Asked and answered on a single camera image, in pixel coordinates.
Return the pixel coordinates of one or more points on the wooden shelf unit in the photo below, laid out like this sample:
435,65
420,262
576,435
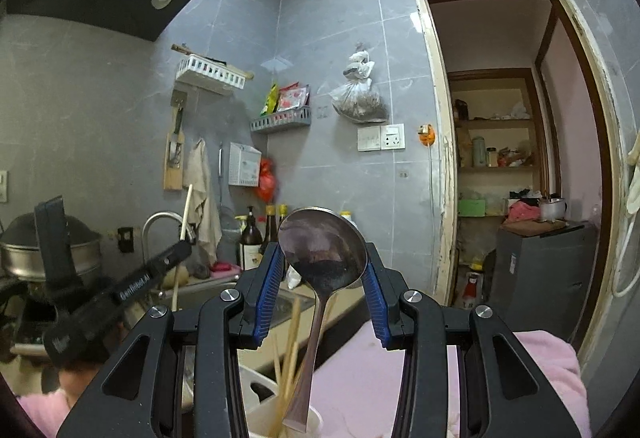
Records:
500,123

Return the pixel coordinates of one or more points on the white slatted wall basket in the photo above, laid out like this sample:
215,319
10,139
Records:
212,70

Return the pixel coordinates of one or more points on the cream hanging towel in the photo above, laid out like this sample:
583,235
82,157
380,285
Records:
202,198

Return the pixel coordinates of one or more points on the white wall box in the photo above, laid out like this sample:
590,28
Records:
244,165

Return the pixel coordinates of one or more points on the cooking oil jug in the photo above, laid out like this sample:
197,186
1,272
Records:
349,219

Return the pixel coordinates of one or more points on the hanging metal utensil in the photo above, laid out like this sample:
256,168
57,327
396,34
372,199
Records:
220,178

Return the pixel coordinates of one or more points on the white wall switch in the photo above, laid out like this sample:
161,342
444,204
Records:
369,138

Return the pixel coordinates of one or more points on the red snack packet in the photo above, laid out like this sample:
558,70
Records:
292,98

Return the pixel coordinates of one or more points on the green plastic box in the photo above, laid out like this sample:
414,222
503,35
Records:
471,208

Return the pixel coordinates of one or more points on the pink floral table cloth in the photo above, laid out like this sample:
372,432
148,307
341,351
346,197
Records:
360,388

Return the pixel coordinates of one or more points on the red plastic bag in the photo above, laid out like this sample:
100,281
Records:
266,180

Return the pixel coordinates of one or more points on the metal steamer pot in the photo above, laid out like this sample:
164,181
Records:
20,248

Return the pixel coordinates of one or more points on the black wall outlet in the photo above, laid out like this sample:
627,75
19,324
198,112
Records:
125,239

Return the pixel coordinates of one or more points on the grey cabinet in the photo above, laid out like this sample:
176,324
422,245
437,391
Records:
545,273

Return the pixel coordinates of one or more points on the grey wall shelf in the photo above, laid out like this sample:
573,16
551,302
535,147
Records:
280,122

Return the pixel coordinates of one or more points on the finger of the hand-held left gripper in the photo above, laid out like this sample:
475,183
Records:
175,255

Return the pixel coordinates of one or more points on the green snack packet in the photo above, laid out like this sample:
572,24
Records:
269,100

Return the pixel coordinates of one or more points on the worn wooden door frame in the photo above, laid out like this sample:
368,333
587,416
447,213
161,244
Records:
600,168

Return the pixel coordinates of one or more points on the green thermos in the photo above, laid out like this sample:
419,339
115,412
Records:
478,152

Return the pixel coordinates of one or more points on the red cloth bundle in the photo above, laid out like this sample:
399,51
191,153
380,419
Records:
522,212

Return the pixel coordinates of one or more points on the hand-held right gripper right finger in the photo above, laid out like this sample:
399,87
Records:
376,300

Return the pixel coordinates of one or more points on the stainless steel sink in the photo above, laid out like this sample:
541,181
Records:
215,295

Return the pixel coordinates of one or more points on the white wall socket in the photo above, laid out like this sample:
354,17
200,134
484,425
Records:
393,136

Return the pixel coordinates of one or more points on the orange wall hook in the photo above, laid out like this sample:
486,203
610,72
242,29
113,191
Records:
426,135

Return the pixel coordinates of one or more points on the small glass jar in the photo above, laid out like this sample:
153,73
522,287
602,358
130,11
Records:
492,158

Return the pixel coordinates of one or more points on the hanging clear plastic bag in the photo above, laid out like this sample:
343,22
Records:
360,100

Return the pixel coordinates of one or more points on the chrome faucet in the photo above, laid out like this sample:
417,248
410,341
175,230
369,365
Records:
150,228

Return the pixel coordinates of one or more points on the white cooker pot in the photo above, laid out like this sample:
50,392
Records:
551,210

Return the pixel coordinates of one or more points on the large metal spoon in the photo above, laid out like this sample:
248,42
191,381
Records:
320,248

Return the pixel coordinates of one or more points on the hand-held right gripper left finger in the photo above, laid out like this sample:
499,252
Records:
265,288

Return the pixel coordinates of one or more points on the dark steel scrubber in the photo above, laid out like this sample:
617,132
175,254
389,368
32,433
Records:
201,269

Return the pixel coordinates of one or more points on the white plastic utensil basket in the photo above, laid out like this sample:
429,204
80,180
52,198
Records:
260,398

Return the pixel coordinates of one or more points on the pink soap dish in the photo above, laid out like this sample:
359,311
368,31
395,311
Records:
225,268

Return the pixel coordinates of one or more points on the dark bottle white label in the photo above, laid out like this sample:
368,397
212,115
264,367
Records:
250,248

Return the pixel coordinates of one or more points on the soy sauce bottle yellow cap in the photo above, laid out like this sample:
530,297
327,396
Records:
269,228

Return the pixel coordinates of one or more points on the tan loofah sponge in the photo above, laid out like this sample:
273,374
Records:
182,274

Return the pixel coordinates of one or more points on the wooden chopstick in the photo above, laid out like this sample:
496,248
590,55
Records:
295,333
277,363
282,398
186,218

